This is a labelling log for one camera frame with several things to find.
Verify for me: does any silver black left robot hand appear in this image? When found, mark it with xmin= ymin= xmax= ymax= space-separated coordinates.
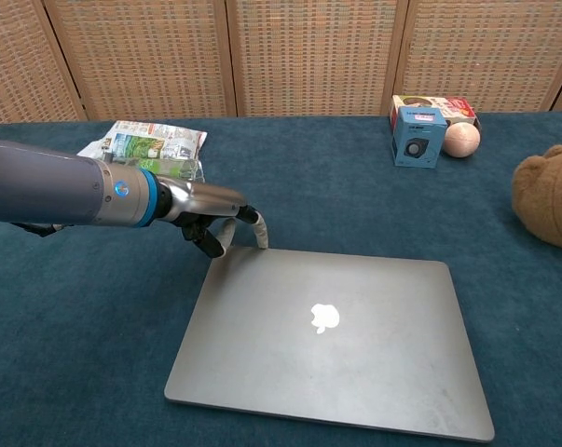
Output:
xmin=157 ymin=179 xmax=270 ymax=260

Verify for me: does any silver laptop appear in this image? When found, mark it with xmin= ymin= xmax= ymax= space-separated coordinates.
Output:
xmin=163 ymin=245 xmax=496 ymax=443

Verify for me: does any printed white snack bag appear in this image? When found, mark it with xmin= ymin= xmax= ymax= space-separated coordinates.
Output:
xmin=76 ymin=119 xmax=209 ymax=174

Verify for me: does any blue table mat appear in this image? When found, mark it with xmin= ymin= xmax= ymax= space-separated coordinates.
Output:
xmin=0 ymin=110 xmax=562 ymax=447

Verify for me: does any wooden woven folding screen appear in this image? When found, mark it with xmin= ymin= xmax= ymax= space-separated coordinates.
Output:
xmin=0 ymin=0 xmax=562 ymax=127

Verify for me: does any light blue speaker box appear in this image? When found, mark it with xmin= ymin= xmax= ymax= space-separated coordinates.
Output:
xmin=391 ymin=104 xmax=448 ymax=169

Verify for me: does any pink ball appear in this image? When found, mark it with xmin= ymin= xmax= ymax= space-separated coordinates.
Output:
xmin=442 ymin=121 xmax=482 ymax=159

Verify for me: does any white red snack box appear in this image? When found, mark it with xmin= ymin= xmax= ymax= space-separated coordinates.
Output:
xmin=390 ymin=94 xmax=481 ymax=134

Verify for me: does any brown plush toy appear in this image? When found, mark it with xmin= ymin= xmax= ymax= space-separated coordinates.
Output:
xmin=511 ymin=143 xmax=562 ymax=251

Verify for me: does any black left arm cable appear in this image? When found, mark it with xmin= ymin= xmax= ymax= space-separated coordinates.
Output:
xmin=9 ymin=221 xmax=76 ymax=238

